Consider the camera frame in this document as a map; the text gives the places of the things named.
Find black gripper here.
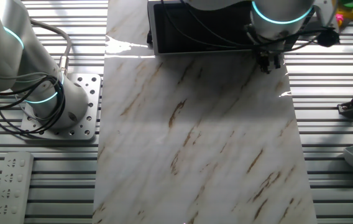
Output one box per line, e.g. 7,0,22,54
255,38,285,75

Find colourful plastic toy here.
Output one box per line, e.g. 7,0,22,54
333,0,353,27

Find white marble pattern mat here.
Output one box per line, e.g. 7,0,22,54
91,0,318,224

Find white power strip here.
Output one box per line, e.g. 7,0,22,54
0,151,35,224

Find thin black wrist camera cable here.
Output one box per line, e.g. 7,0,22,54
160,0,336,54

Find perforated aluminium robot base plate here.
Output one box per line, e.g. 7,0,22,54
20,73,102,141

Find grey cable with metal connector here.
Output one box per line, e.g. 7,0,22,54
29,18,73,78

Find black looped cable bundle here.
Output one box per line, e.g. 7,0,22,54
0,73,67,136

